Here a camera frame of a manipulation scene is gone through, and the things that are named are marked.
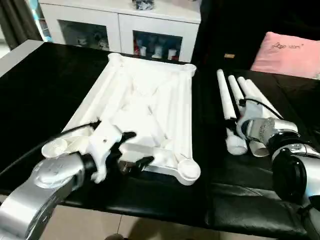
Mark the dark grey curtain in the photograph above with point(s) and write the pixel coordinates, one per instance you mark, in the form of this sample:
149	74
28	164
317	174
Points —
20	20

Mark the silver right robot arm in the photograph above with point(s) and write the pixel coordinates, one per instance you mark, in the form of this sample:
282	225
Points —
295	170

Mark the white glass-door cabinet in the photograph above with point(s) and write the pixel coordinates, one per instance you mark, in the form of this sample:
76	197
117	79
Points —
120	22

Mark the small yellow label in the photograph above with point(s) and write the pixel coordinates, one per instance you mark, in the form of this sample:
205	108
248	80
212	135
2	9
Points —
229	56

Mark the white plastic table top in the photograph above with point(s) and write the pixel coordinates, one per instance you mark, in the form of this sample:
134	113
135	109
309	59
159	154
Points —
150	100

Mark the white plastic table leg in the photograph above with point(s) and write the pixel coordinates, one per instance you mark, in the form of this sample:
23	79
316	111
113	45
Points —
247	92
226	100
262	100
235	92

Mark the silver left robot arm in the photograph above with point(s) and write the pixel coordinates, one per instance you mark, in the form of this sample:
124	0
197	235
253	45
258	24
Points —
40	190

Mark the black work mat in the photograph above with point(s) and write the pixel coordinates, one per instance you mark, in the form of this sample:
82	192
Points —
225	200

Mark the pink pillow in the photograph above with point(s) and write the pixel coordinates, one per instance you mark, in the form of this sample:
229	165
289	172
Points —
290	55

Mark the small black white trinket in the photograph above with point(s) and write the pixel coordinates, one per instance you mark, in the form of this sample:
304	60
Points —
143	4

